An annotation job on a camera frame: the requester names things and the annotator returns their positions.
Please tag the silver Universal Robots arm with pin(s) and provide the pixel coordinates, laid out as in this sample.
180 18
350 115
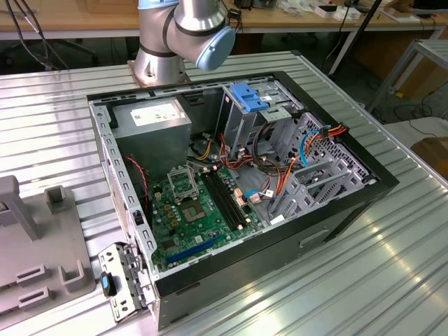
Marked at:
189 21

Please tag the grey disk bay cage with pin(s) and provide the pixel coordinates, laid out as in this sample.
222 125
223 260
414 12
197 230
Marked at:
297 201

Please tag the black RAM slot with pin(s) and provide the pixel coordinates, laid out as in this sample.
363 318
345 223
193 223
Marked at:
232 199
219 199

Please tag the grey optical drive cage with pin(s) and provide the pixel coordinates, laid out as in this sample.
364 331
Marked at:
238 126

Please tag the CPU socket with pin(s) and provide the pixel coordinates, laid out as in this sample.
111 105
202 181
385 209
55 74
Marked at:
192 211

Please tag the blue drive latch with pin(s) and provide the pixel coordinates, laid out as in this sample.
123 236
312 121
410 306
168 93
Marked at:
250 99

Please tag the green motherboard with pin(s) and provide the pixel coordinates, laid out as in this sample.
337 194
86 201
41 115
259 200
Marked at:
189 232

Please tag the grey power supply unit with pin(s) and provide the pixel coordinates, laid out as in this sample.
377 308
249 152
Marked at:
154 140

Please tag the blue expansion slot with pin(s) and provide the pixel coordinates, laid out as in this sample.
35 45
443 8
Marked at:
192 250

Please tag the black open PC case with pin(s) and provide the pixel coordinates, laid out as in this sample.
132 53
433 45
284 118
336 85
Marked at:
262 266

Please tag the white box black lid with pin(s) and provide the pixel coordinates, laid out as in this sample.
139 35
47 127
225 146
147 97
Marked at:
325 12

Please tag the white flat box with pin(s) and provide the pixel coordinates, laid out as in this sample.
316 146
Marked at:
348 14

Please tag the grey parts rack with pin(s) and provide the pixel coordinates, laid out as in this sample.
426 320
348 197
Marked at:
42 252

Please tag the long wooden desk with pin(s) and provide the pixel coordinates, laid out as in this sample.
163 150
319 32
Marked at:
87 17

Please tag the brown cardboard box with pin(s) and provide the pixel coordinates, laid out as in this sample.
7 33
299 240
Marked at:
432 154

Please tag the square brown base plate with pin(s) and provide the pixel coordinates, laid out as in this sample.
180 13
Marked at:
132 75

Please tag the blue black bracket latch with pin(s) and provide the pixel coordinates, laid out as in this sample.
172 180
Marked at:
106 285

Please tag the metal expansion slot bracket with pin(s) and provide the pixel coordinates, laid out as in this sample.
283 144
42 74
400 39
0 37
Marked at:
120 308

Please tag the aluminium frame stand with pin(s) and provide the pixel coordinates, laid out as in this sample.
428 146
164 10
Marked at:
416 45

